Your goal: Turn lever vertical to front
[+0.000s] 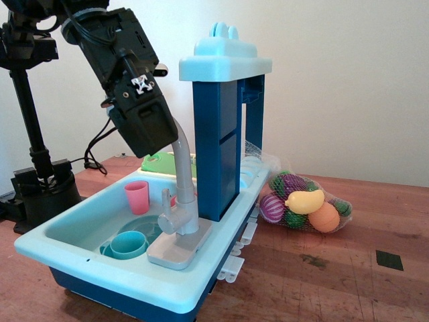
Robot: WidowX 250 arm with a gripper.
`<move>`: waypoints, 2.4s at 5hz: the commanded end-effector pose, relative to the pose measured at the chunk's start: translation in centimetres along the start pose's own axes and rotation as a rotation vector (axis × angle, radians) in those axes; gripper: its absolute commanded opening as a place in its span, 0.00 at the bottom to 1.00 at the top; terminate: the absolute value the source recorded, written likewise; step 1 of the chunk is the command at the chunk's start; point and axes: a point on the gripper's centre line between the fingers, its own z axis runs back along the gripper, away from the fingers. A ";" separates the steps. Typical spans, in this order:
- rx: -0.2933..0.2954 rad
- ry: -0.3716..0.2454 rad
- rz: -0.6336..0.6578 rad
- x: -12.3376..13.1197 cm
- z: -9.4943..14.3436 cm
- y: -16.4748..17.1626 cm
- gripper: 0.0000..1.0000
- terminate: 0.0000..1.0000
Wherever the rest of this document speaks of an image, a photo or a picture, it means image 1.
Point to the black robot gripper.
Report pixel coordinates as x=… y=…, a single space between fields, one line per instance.
x=138 y=109

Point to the grey faucet lever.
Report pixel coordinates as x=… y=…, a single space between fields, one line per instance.
x=166 y=202

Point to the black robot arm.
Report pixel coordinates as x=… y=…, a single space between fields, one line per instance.
x=121 y=56

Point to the green toy cutting board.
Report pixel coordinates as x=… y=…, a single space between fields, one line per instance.
x=162 y=162

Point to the pink plastic cup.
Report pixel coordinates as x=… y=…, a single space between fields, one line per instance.
x=137 y=194

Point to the teal plastic plate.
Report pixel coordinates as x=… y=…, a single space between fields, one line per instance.
x=147 y=225

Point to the grey toy faucet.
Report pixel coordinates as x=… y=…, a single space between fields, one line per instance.
x=183 y=232

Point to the teal plastic cup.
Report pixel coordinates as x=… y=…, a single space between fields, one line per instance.
x=125 y=246

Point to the blue toy sink unit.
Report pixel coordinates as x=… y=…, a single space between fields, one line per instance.
x=228 y=80

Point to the purple striped toy vegetable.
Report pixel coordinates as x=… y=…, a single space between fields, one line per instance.
x=272 y=208

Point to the mesh bag of toy food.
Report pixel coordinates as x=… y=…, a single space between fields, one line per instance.
x=282 y=182

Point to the yellow toy mango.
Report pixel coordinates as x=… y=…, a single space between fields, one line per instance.
x=305 y=202

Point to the orange toy fruit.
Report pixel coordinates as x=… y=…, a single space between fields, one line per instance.
x=325 y=219

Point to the black tape patch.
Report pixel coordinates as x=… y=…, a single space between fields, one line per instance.
x=389 y=260

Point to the black camera tripod stand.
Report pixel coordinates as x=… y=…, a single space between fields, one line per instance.
x=47 y=188

